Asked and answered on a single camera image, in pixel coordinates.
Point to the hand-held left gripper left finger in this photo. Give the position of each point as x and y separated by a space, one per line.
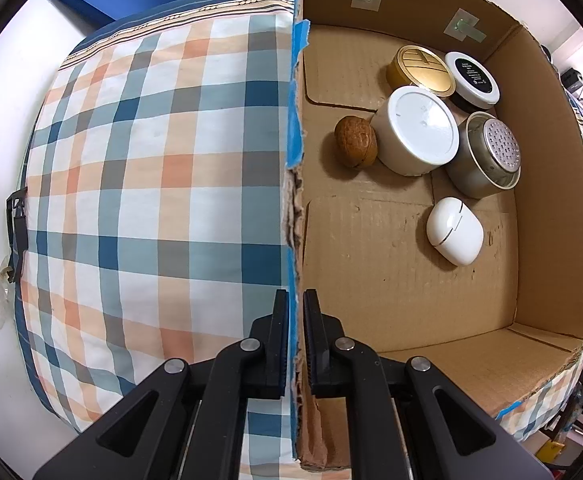
276 345

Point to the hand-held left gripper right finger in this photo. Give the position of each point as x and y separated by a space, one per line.
319 345

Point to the brown cardboard box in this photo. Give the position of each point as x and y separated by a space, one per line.
381 270

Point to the white earbud case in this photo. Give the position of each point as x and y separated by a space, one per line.
454 230

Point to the brown walnut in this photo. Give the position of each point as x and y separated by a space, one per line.
355 141

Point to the white round jar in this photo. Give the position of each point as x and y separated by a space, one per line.
421 127

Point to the silver metal tin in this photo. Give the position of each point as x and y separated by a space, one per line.
494 152

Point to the round gold tin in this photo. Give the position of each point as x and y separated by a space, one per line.
421 67

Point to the white round compact black label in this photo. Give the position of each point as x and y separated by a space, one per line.
471 76

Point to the plaid blanket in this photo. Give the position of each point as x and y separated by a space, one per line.
146 185

